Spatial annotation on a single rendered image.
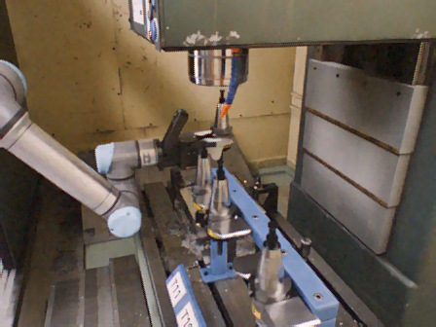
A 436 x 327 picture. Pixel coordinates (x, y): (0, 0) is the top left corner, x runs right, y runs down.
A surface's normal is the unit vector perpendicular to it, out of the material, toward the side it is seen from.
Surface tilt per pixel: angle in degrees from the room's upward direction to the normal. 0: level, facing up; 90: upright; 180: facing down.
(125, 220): 90
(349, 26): 90
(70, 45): 90
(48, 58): 90
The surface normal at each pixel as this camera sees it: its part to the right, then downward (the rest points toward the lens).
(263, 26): 0.32, 0.38
